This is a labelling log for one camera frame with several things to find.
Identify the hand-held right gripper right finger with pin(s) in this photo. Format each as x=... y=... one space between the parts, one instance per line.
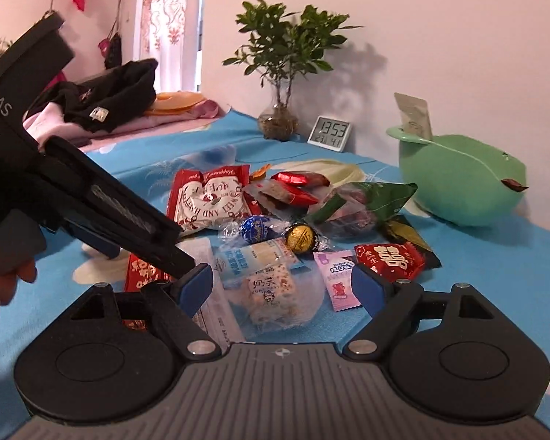
x=369 y=291

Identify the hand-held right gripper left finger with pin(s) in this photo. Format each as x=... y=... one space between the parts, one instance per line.
x=196 y=286

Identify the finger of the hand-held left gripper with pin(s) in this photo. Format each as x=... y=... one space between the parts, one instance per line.
x=119 y=192
x=98 y=243

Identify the pink candy packet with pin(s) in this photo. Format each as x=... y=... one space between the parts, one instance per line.
x=339 y=279

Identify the clear nougat packet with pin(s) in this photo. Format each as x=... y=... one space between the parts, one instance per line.
x=272 y=293

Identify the green plastic bowl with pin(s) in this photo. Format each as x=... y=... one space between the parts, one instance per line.
x=458 y=178

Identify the large dark red packet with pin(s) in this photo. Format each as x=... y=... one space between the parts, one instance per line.
x=514 y=185

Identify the cream pouch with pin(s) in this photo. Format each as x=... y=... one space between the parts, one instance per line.
x=415 y=117

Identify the person's left hand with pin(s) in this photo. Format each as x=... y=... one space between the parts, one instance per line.
x=0 y=293

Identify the red packet with white characters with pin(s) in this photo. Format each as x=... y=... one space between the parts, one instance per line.
x=389 y=259

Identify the long clear packet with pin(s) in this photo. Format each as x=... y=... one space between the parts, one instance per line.
x=220 y=316

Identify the red packet with gold print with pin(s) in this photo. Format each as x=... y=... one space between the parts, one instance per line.
x=140 y=275

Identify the light blue white packet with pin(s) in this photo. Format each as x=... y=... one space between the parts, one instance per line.
x=252 y=256

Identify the dark olive packet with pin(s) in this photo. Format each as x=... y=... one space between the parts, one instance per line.
x=410 y=238

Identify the blue foil chocolate ball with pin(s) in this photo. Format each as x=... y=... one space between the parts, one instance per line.
x=255 y=229

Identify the green snack bag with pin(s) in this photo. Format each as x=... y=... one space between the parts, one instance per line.
x=362 y=206

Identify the red white heart-print packet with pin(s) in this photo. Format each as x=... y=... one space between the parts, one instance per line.
x=206 y=201

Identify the gold foil chocolate ball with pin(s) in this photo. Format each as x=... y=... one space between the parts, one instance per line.
x=301 y=237

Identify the black clothing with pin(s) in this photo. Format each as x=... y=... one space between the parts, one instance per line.
x=105 y=91

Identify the orange plate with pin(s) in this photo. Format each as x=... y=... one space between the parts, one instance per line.
x=174 y=101

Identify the blue printed cloth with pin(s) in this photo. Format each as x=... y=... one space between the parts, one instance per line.
x=486 y=261

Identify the clear wrapped red snack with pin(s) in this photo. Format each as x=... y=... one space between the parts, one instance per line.
x=284 y=195

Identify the small orange wrapper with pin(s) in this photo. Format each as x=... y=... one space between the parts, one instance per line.
x=259 y=172

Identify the red foil candy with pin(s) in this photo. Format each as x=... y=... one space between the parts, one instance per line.
x=298 y=178

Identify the dark hanging garment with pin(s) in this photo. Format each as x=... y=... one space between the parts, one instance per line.
x=112 y=50

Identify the white digital clock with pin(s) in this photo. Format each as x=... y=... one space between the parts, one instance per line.
x=329 y=134

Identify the leafy plant in glass vase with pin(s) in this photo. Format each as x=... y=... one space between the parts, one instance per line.
x=279 y=119

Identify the floral curtain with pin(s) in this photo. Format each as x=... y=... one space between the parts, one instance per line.
x=169 y=23

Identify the metal drying rack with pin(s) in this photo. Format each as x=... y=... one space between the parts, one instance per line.
x=119 y=9

